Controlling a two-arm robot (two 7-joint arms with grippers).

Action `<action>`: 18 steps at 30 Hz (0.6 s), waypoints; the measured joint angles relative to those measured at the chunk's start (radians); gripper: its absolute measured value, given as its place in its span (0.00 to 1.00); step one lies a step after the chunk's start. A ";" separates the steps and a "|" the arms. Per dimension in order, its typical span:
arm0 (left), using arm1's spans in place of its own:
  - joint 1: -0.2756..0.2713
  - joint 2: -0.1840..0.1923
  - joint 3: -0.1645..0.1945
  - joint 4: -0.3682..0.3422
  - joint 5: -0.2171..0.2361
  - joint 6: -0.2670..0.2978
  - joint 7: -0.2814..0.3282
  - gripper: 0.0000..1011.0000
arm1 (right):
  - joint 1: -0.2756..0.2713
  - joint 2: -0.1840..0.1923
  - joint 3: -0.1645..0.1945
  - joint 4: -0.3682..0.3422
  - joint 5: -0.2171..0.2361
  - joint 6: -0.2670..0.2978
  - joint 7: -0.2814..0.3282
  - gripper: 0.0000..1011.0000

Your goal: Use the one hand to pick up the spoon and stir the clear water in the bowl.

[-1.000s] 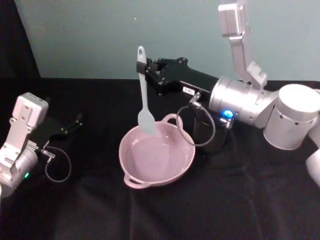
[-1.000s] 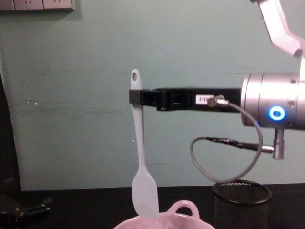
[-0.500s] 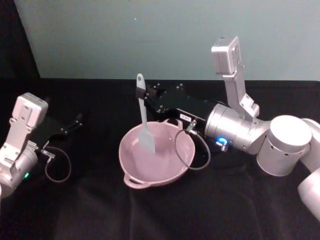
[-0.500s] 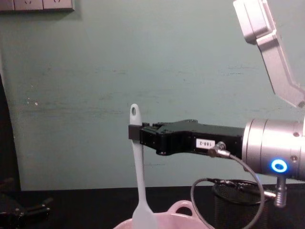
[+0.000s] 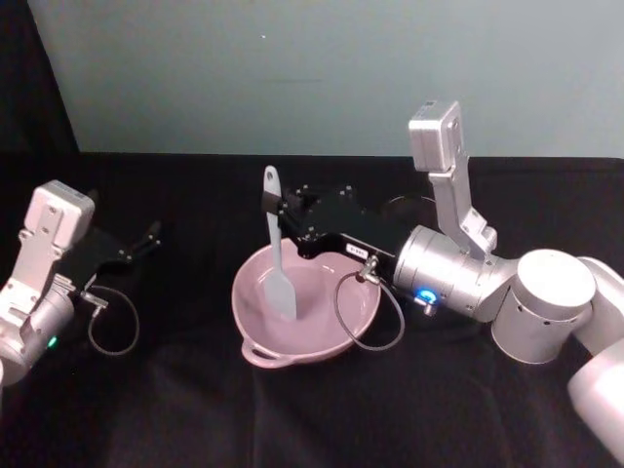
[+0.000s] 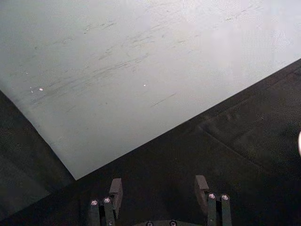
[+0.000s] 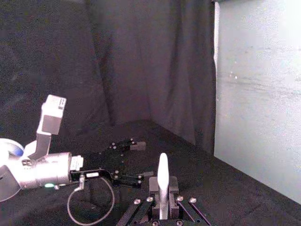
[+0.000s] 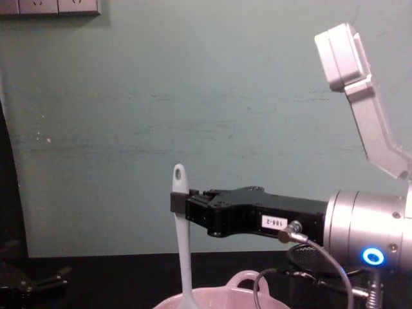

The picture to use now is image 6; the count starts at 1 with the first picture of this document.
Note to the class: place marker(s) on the black table cloth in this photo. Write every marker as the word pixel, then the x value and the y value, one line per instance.
pixel 211 153

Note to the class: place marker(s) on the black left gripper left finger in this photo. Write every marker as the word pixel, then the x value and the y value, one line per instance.
pixel 110 207

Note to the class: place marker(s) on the plain pale wall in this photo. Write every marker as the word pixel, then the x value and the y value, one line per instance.
pixel 122 70

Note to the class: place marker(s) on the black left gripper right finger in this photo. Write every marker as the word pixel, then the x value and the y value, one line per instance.
pixel 214 207

